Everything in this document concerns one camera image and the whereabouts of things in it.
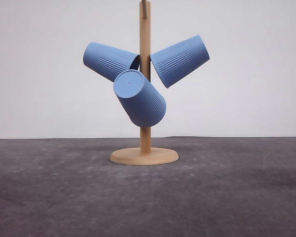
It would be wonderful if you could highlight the blue ribbed cup front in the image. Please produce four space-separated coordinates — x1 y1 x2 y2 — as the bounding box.
113 70 166 127

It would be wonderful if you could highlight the blue ribbed cup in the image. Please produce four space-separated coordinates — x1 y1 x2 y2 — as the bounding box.
83 42 140 82
113 70 166 127
150 35 211 88

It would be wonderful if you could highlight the wooden mug tree stand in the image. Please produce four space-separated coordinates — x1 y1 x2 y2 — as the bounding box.
110 0 179 166

